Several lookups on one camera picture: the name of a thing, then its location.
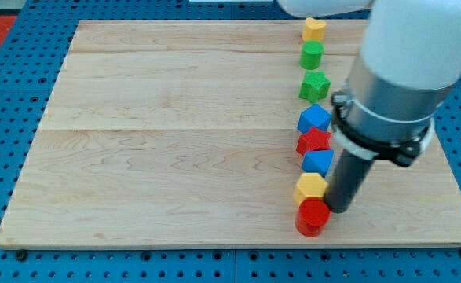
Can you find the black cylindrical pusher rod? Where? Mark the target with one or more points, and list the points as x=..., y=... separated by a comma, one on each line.
x=349, y=173

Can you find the black clamp ring mount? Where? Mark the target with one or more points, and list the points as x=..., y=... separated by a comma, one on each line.
x=369, y=137

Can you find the yellow heart block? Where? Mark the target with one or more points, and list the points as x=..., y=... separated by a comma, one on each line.
x=314, y=29

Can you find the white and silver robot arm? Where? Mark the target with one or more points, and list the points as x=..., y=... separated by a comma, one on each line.
x=409, y=59

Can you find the blue triangular block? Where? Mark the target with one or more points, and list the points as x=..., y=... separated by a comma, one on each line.
x=318, y=161

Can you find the yellow hexagon block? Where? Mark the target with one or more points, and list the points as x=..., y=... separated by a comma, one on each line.
x=310, y=186

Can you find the red star block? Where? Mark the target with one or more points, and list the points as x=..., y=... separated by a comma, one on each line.
x=313, y=140

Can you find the red cylinder block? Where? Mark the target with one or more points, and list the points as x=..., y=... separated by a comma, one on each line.
x=313, y=215

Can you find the blue cube block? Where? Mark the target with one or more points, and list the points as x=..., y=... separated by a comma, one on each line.
x=314, y=116

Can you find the green star block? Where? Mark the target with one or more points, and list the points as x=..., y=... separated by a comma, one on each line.
x=314, y=87

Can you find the green cylinder block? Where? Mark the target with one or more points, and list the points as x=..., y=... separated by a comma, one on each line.
x=312, y=52

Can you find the light wooden board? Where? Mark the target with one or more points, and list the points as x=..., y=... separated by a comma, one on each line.
x=176, y=134

